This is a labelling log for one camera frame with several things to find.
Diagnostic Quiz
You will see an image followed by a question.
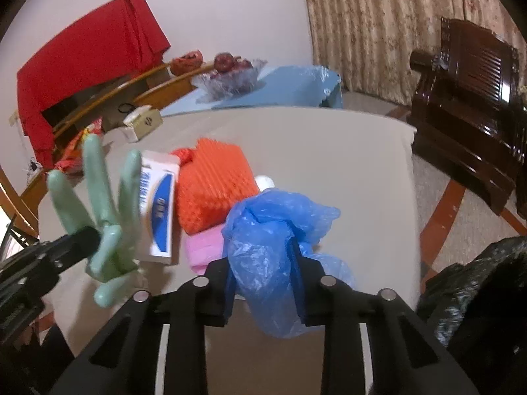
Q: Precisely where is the blue tablecloth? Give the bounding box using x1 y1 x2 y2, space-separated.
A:
158 65 344 117

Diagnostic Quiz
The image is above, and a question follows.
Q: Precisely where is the red snack packet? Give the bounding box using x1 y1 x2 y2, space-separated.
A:
53 119 103 175

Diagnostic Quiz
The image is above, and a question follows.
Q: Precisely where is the wooden cabinet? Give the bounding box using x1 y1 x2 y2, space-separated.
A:
0 60 217 241

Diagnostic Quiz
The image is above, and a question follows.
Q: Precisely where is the patterned beige curtain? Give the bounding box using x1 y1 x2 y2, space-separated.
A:
300 0 527 112

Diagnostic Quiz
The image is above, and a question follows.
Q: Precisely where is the small red bag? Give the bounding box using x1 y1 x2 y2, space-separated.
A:
171 49 204 75

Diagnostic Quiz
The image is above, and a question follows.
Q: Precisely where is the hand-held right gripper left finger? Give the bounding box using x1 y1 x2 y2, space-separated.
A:
49 257 236 395

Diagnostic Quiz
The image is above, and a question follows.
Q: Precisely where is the orange mesh pad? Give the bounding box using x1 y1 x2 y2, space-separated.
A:
175 138 261 234

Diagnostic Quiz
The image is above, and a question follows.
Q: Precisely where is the beige tissue box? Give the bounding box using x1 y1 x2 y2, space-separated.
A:
123 106 162 143

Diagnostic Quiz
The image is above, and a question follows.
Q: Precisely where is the white and blue toothpaste box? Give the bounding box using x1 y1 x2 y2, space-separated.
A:
138 150 182 266

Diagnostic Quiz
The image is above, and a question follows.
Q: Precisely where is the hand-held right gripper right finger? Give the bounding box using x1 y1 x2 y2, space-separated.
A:
290 239 480 395

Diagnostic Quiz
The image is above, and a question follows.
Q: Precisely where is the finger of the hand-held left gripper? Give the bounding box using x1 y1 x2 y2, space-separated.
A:
36 226 102 275

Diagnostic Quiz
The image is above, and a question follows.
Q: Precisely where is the red cloth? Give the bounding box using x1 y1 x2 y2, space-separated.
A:
16 0 171 169

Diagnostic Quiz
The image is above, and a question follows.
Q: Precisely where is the glass fruit bowl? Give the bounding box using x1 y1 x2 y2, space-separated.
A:
191 58 268 101

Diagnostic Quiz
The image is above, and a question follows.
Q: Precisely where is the green rubber glove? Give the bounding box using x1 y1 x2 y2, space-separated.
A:
47 135 145 308

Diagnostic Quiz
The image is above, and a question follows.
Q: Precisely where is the dark wooden armchair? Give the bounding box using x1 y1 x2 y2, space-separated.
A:
407 16 527 217

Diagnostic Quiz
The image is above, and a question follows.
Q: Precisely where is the black television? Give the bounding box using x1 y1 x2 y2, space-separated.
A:
41 75 138 130

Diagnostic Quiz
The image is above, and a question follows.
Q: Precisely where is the black trash bin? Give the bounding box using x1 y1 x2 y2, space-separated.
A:
416 236 527 395

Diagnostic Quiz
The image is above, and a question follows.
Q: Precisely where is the blue plastic bag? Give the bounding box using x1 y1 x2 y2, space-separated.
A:
222 188 357 340

